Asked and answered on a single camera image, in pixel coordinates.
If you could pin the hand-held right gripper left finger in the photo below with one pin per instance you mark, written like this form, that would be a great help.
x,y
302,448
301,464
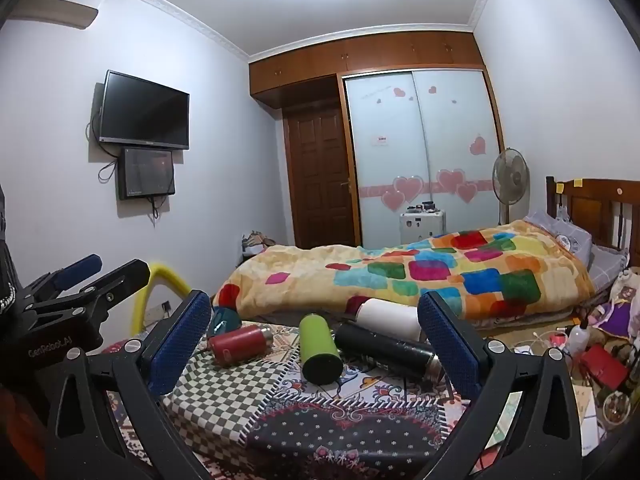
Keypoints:
x,y
179,342

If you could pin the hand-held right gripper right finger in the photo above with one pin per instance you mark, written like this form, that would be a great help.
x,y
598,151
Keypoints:
x,y
449,345

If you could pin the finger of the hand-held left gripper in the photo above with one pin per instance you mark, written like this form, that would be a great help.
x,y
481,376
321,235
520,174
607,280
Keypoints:
x,y
120,280
75,269

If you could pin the green cup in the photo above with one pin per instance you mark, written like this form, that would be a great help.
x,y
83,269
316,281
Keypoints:
x,y
319,350

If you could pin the red cup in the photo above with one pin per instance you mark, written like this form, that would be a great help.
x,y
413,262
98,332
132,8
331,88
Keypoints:
x,y
239,342

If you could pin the black cup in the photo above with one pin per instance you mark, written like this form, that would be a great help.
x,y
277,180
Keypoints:
x,y
387,352

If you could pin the white cup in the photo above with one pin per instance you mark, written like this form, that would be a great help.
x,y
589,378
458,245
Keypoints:
x,y
390,317

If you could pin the yellow foam tube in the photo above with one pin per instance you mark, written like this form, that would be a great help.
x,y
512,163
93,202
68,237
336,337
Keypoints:
x,y
150,275

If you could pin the teal round object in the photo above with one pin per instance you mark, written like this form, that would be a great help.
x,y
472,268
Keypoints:
x,y
222,319

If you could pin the colourful patchwork blanket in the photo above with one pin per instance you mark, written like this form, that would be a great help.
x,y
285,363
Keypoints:
x,y
400,270

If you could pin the small white cabinet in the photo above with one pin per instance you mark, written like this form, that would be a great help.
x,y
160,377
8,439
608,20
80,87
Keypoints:
x,y
422,222

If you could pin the white spray bottle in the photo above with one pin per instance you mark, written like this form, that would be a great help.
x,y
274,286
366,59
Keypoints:
x,y
580,337

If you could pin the patterned table cloth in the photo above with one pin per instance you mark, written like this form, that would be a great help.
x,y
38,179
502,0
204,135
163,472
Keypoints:
x,y
300,410

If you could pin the grey printed pillow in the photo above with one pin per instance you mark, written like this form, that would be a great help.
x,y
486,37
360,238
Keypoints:
x,y
560,237

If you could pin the red box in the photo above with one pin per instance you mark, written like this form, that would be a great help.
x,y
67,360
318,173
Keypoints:
x,y
602,366

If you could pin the glass bowl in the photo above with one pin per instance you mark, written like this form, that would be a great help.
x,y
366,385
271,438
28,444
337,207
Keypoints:
x,y
616,405

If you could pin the purple doll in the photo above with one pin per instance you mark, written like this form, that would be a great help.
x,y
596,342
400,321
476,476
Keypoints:
x,y
622,305

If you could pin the grey checked pillow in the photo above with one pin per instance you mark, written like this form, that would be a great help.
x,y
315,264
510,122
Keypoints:
x,y
607,261

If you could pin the standing fan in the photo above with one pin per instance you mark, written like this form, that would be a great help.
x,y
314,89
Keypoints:
x,y
510,175

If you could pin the wooden bed headboard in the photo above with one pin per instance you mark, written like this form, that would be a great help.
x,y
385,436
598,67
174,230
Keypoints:
x,y
595,210

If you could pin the brown wooden door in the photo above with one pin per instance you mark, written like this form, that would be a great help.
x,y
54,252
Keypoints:
x,y
320,180

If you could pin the white air conditioner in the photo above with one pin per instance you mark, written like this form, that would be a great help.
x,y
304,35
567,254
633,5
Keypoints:
x,y
60,7

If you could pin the wooden wardrobe with sliding doors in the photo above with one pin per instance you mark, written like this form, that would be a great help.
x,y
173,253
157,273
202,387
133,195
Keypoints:
x,y
380,50

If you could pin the small black wall monitor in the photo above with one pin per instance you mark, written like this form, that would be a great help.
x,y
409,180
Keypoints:
x,y
146,172

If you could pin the black wall television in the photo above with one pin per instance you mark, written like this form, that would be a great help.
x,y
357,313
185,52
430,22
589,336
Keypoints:
x,y
144,110

